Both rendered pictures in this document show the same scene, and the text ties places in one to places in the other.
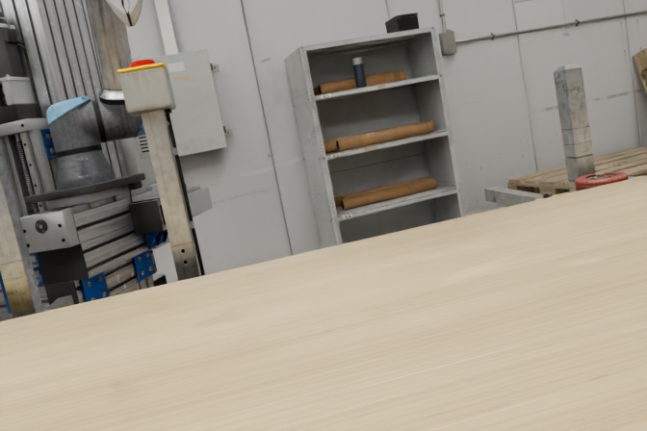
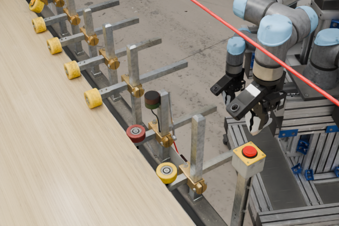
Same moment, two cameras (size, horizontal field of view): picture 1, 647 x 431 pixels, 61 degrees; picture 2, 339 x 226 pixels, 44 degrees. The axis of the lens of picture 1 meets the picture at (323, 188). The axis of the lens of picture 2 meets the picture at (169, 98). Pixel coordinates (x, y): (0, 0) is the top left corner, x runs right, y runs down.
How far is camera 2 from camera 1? 123 cm
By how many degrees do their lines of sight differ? 69
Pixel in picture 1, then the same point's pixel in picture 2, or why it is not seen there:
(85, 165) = (316, 76)
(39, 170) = not seen: hidden behind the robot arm
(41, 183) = not seen: hidden behind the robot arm
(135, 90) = (235, 162)
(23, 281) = (194, 165)
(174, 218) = (236, 204)
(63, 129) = (316, 51)
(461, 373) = not seen: outside the picture
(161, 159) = (239, 185)
